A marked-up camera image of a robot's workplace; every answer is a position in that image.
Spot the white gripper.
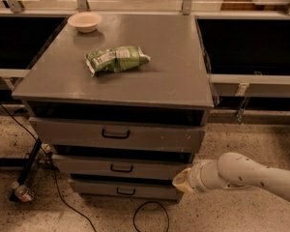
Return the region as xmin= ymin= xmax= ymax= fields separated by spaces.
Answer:
xmin=172 ymin=159 xmax=216 ymax=193

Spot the grey drawer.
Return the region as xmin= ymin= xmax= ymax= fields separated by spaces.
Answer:
xmin=68 ymin=179 xmax=183 ymax=202
xmin=29 ymin=117 xmax=205 ymax=153
xmin=52 ymin=155 xmax=190 ymax=180

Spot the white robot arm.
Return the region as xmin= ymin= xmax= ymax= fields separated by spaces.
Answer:
xmin=172 ymin=152 xmax=290 ymax=202

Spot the grey top drawer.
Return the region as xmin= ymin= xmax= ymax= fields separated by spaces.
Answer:
xmin=29 ymin=117 xmax=205 ymax=153

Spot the grey bottom drawer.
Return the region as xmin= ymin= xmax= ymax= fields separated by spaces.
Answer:
xmin=68 ymin=179 xmax=183 ymax=202

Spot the grey drawer cabinet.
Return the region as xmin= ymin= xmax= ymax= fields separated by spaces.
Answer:
xmin=13 ymin=14 xmax=213 ymax=187

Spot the green chip bag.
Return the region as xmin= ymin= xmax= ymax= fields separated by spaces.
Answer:
xmin=85 ymin=45 xmax=151 ymax=75

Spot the black metal stand leg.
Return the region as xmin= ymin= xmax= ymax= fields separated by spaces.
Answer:
xmin=9 ymin=139 xmax=42 ymax=202

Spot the plastic water bottle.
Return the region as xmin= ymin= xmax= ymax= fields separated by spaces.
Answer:
xmin=12 ymin=182 xmax=34 ymax=202

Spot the beige bowl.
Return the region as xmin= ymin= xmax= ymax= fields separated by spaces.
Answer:
xmin=68 ymin=12 xmax=102 ymax=33

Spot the black looped cable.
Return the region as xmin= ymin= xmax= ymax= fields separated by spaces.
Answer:
xmin=132 ymin=200 xmax=170 ymax=232

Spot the black floor cable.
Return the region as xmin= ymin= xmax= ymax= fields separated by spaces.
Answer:
xmin=0 ymin=94 xmax=98 ymax=232

